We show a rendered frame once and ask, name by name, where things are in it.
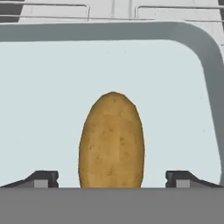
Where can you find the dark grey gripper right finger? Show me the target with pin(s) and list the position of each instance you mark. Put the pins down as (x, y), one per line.
(178, 176)

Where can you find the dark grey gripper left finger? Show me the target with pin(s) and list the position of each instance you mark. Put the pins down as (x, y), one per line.
(43, 176)

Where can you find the brown potato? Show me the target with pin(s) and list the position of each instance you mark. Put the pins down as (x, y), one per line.
(112, 143)

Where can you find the grey oven tray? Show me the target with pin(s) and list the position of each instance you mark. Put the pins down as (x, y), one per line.
(58, 102)

